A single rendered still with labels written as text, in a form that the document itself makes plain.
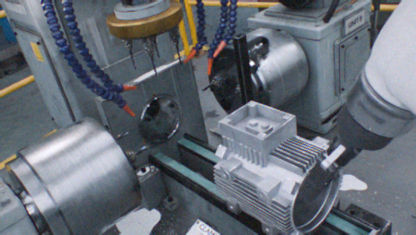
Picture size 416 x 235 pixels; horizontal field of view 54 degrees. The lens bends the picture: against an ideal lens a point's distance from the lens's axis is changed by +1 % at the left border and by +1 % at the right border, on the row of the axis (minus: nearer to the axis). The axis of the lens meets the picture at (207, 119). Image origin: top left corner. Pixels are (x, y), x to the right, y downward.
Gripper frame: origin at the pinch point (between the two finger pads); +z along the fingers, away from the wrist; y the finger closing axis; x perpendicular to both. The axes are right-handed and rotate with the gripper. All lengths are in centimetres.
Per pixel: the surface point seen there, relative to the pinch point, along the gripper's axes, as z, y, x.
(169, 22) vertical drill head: 2.7, -6.3, -46.7
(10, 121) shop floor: 267, -12, -242
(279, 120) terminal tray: 6.5, -10.6, -14.8
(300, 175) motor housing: 4.0, -2.2, -3.2
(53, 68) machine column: 28, 12, -69
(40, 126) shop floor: 249, -27, -210
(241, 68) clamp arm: 10.7, -18.1, -32.1
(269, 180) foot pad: 7.4, 1.0, -6.7
